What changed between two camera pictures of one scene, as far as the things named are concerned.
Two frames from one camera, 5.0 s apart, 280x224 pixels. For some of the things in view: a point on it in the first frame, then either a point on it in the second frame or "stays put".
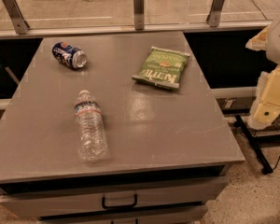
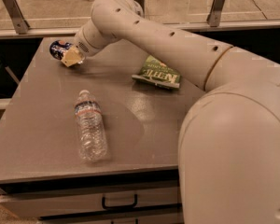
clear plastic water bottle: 91,128 stays put
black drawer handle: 120,205 stays put
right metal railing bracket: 215,15 stays put
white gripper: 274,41 → 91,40
